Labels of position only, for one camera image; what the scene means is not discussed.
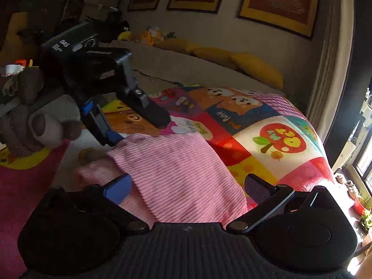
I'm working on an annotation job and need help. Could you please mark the cardboard box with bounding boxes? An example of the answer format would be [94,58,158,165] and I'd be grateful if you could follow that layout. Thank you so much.
[79,0,118,22]

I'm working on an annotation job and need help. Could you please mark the red potted plant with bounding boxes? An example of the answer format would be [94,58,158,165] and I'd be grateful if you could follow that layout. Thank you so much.
[352,193,372,233]

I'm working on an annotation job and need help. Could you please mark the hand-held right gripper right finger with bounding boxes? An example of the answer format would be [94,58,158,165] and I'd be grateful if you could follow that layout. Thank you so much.
[226,173,338,233]

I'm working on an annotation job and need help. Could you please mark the yellow and black plush toy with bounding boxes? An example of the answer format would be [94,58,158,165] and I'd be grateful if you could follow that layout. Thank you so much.
[117,29,135,42]

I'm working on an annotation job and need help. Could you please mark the colourful printed blanket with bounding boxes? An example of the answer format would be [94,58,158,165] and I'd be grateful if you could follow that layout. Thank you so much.
[0,86,340,269]

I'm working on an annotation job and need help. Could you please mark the beige curtain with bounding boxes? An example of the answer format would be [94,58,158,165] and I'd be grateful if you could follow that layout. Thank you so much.
[305,0,356,136]

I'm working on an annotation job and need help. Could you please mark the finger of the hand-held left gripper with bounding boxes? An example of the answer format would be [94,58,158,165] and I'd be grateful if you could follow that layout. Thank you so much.
[78,95,124,147]
[116,56,171,129]

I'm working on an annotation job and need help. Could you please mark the window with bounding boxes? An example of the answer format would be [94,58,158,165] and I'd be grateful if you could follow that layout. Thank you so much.
[322,87,372,186]

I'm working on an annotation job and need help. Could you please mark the beige covered bed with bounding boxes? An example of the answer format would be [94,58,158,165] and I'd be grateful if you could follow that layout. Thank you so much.
[107,39,287,96]

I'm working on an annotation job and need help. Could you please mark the pink ribbed garment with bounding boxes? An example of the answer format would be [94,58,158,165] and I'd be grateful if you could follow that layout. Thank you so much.
[76,133,248,228]

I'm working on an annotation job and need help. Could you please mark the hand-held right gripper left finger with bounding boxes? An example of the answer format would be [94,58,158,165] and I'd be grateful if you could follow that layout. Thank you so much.
[41,173,149,235]

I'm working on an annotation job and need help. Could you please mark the yellow pillow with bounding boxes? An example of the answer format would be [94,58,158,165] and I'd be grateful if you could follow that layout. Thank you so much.
[231,52,284,90]
[192,46,240,70]
[153,38,198,55]

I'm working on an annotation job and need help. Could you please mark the white mug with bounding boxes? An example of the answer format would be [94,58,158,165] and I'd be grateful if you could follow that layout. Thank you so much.
[5,63,25,76]

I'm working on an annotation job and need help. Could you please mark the yellow plush toys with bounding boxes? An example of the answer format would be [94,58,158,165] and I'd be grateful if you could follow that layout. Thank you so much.
[140,27,164,46]

